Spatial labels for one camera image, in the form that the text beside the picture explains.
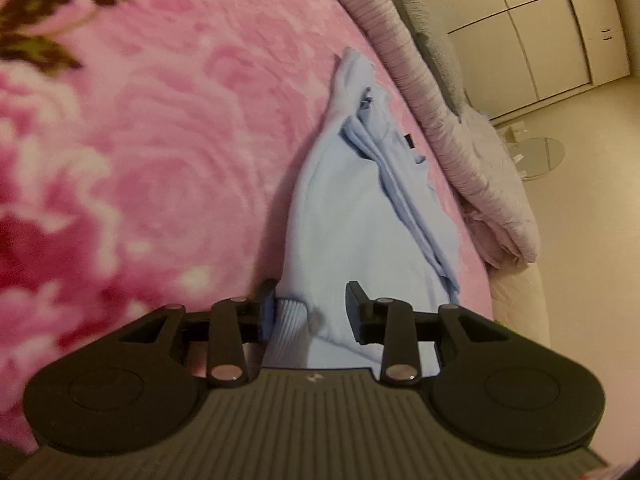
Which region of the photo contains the grey pillow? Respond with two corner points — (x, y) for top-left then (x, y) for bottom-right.
(392, 0), (474, 117)

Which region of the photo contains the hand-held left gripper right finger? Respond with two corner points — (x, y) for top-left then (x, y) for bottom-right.
(346, 280), (502, 387)

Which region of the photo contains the round glass stand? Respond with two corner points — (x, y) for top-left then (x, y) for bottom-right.
(510, 137), (566, 181)

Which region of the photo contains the striped quilt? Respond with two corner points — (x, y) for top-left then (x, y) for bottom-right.
(305, 0), (541, 267)

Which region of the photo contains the light blue sweatshirt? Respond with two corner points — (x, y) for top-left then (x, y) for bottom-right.
(260, 46), (461, 368)

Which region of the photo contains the cream bed mattress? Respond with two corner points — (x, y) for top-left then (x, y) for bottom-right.
(487, 259), (552, 347)

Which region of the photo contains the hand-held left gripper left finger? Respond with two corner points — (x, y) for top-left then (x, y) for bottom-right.
(117, 279), (279, 389)

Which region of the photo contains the cream wardrobe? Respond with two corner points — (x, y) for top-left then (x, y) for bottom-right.
(370, 0), (632, 122)

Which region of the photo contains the pink floral blanket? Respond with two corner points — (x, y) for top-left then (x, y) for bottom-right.
(0, 0), (495, 461)

